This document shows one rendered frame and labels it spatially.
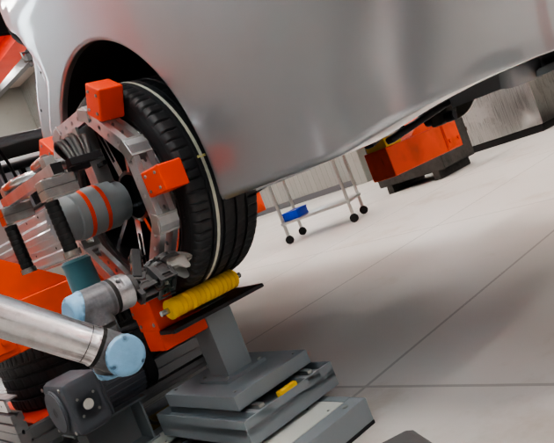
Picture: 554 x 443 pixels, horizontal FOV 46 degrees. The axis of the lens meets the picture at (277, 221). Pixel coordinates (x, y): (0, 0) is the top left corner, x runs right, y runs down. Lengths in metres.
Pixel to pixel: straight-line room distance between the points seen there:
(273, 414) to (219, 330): 0.32
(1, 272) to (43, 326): 0.86
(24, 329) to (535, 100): 8.51
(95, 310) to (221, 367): 0.58
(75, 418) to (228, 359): 0.49
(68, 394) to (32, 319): 0.69
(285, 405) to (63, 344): 0.72
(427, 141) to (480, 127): 6.10
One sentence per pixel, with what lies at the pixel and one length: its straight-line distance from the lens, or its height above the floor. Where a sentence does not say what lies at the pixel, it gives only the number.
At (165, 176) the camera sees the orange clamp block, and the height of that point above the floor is 0.85.
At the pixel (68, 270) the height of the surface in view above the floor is 0.72.
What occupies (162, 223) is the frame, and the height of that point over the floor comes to 0.74.
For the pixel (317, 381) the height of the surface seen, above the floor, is 0.14.
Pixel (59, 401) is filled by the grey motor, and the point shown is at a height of 0.36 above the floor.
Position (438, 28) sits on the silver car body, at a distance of 1.39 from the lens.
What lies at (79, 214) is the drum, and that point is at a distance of 1.83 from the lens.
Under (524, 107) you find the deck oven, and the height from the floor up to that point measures 0.38.
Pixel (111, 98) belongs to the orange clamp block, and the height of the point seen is 1.10.
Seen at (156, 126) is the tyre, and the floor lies 0.99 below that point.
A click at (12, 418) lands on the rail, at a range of 2.37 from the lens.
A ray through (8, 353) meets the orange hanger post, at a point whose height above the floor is 0.54.
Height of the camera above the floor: 0.75
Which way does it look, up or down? 4 degrees down
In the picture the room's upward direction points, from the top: 21 degrees counter-clockwise
